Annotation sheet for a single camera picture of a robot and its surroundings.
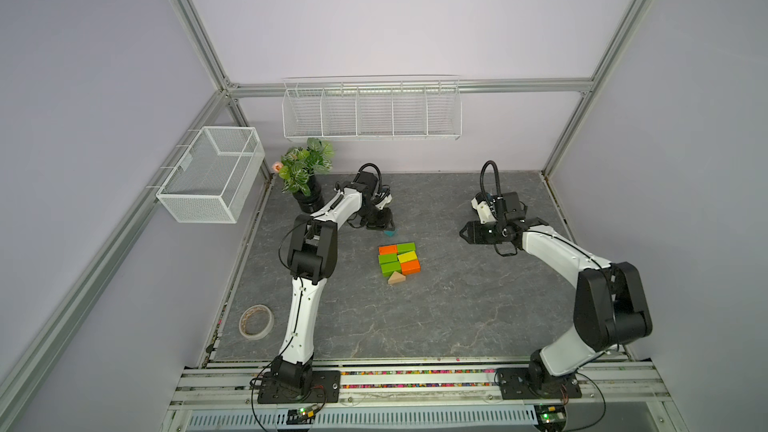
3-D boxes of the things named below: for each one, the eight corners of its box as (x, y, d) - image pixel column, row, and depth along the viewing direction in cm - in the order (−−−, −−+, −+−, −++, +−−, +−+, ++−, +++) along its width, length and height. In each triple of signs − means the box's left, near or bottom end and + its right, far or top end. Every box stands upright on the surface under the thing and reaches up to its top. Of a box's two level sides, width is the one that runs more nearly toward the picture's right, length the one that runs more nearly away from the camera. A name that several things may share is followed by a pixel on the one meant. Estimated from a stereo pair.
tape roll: (236, 340, 83) (233, 338, 82) (247, 307, 89) (244, 304, 88) (269, 340, 83) (267, 338, 82) (278, 307, 89) (275, 304, 87)
